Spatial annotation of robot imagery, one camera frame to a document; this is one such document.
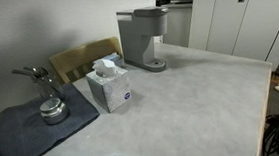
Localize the metal utensil handle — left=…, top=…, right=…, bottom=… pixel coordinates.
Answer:
left=22, top=64, right=50, bottom=81
left=10, top=67, right=36, bottom=80

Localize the light blue cardboard box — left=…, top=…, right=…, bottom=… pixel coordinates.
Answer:
left=101, top=51, right=126, bottom=70

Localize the grey kitchen counter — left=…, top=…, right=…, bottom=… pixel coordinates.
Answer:
left=158, top=2, right=197, bottom=50

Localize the white cabinet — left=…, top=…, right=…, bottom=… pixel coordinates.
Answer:
left=184, top=0, right=279, bottom=77

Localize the white tissue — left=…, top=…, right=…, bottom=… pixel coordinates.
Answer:
left=91, top=58, right=119, bottom=79

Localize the grey patterned tissue box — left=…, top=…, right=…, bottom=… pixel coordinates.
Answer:
left=85, top=64, right=134, bottom=116

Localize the clear glass jar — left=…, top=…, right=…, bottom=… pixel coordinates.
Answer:
left=30, top=71, right=67, bottom=104

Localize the dark blue cloth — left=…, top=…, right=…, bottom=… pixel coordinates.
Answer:
left=0, top=80, right=104, bottom=156

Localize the grey single-serve coffee maker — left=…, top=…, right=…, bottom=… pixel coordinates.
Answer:
left=115, top=5, right=174, bottom=76

